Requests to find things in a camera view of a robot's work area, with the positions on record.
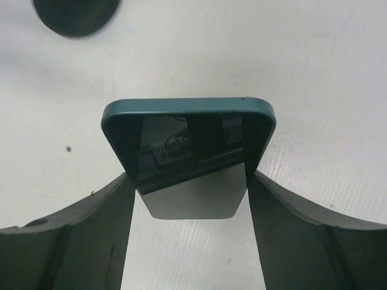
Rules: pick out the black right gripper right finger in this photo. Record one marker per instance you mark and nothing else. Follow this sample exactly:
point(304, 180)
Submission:
point(303, 245)

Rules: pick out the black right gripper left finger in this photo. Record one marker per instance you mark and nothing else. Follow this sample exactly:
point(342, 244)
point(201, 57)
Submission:
point(82, 246)

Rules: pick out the green-edged black phone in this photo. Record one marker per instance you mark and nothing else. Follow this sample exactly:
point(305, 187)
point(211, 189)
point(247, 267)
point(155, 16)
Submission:
point(190, 158)

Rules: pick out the short black round-base phone stand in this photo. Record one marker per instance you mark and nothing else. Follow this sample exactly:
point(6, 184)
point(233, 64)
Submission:
point(75, 18)

